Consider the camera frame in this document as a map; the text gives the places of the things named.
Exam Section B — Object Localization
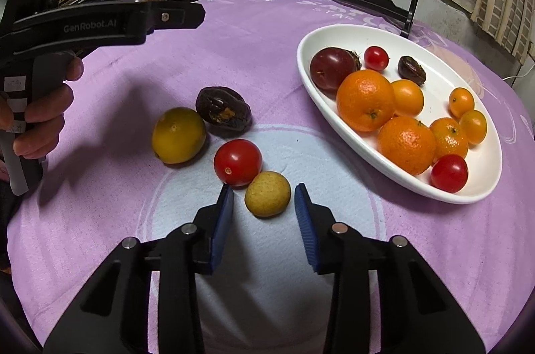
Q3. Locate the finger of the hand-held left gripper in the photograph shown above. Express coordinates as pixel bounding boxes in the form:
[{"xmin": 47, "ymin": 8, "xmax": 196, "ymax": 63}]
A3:
[{"xmin": 146, "ymin": 0, "xmax": 206, "ymax": 35}]

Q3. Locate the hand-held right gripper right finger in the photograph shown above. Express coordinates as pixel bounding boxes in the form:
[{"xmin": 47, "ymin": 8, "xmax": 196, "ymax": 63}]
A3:
[{"xmin": 294, "ymin": 182, "xmax": 486, "ymax": 354}]

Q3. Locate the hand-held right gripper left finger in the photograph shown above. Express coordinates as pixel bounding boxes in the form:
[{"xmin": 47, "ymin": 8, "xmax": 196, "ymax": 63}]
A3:
[{"xmin": 44, "ymin": 184, "xmax": 235, "ymax": 354}]

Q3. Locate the small tan longan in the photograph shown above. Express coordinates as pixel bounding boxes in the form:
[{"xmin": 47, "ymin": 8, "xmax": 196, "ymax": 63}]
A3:
[{"xmin": 244, "ymin": 171, "xmax": 292, "ymax": 218}]

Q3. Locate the large mandarin orange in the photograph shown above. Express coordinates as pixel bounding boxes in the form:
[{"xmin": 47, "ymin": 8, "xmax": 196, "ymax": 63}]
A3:
[{"xmin": 336, "ymin": 70, "xmax": 396, "ymax": 132}]

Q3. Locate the red cherry tomato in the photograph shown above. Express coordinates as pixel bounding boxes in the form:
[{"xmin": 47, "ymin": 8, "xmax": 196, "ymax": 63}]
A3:
[
  {"xmin": 213, "ymin": 139, "xmax": 263, "ymax": 187},
  {"xmin": 430, "ymin": 154, "xmax": 469, "ymax": 194},
  {"xmin": 363, "ymin": 46, "xmax": 389, "ymax": 71}
]

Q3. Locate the dark red plum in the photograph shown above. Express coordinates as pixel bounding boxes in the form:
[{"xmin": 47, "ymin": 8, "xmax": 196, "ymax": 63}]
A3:
[{"xmin": 310, "ymin": 47, "xmax": 361, "ymax": 94}]

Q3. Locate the white oval plate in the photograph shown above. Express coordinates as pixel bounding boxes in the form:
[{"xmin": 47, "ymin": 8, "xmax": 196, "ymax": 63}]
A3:
[{"xmin": 297, "ymin": 23, "xmax": 503, "ymax": 205}]

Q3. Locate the person's left hand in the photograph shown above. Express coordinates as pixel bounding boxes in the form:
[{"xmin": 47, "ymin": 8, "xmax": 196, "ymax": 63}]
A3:
[{"xmin": 0, "ymin": 56, "xmax": 84, "ymax": 161}]

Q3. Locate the purple tablecloth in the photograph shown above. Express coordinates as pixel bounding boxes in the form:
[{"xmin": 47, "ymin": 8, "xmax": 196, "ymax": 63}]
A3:
[{"xmin": 6, "ymin": 0, "xmax": 535, "ymax": 354}]

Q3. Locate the yellow round citrus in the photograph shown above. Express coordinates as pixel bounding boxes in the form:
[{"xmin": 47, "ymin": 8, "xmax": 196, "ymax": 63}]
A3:
[{"xmin": 151, "ymin": 107, "xmax": 207, "ymax": 165}]

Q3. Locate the white cable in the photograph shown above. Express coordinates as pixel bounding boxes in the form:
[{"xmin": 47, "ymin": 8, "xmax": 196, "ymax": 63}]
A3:
[{"xmin": 502, "ymin": 63, "xmax": 535, "ymax": 81}]

